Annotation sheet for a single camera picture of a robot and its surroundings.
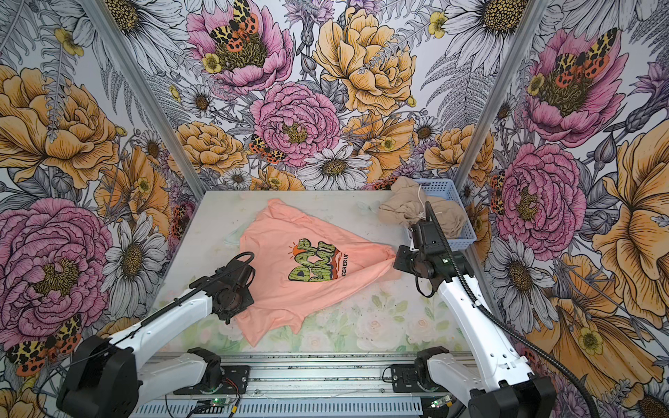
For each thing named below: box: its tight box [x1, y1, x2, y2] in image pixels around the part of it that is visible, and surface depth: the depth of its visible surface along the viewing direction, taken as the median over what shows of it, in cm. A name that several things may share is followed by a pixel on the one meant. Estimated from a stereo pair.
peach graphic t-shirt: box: [237, 199, 397, 347], surface depth 101 cm
